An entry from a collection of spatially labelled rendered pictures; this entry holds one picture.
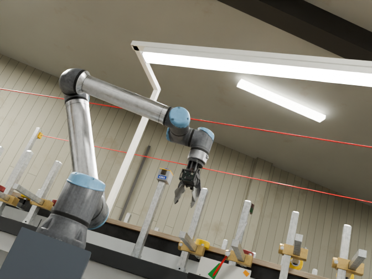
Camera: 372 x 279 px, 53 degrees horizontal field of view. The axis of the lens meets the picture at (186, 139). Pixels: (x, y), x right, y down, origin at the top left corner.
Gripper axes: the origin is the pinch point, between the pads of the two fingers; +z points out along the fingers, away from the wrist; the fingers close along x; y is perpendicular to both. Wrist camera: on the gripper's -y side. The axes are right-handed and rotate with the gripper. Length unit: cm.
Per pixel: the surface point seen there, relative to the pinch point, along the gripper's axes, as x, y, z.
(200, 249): 2.4, -36.9, 10.6
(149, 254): -33, -58, 17
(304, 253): 52, -39, -1
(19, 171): -129, -32, -6
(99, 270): -48, -37, 36
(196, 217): -5.1, -37.3, -5.0
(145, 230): -30.6, -36.3, 8.8
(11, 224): -112, -31, 27
